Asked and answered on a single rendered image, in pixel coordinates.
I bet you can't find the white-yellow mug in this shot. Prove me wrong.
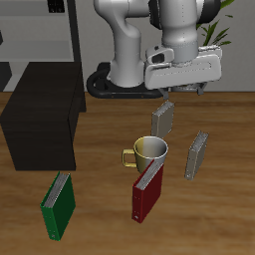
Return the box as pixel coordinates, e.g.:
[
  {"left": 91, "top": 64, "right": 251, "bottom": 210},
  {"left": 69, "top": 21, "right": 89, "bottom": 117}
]
[{"left": 121, "top": 135, "right": 169, "bottom": 174}]

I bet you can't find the green pot plant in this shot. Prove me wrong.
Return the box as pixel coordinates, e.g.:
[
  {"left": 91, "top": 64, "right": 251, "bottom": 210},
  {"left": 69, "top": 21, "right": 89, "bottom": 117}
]
[{"left": 195, "top": 0, "right": 236, "bottom": 48}]

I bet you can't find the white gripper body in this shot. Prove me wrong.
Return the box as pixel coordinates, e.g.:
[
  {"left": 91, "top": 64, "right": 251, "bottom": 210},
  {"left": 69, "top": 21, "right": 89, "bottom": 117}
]
[{"left": 144, "top": 45, "right": 223, "bottom": 91}]

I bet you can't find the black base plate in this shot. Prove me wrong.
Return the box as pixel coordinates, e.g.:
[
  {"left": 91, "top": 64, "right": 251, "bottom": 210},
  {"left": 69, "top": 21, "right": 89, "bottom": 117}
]
[{"left": 86, "top": 62, "right": 164, "bottom": 100}]

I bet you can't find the red book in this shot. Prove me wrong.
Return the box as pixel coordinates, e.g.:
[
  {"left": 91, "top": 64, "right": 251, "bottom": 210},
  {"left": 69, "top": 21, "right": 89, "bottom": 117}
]
[{"left": 131, "top": 158, "right": 164, "bottom": 224}]

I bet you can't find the green book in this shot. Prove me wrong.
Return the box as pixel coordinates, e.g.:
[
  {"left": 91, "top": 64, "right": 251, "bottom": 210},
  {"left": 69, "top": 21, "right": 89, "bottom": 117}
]
[{"left": 40, "top": 170, "right": 77, "bottom": 242}]

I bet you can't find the dark brown desk caddy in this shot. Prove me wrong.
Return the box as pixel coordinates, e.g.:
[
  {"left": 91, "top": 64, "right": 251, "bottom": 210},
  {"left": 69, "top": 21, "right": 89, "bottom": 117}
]
[{"left": 0, "top": 61, "right": 88, "bottom": 172}]

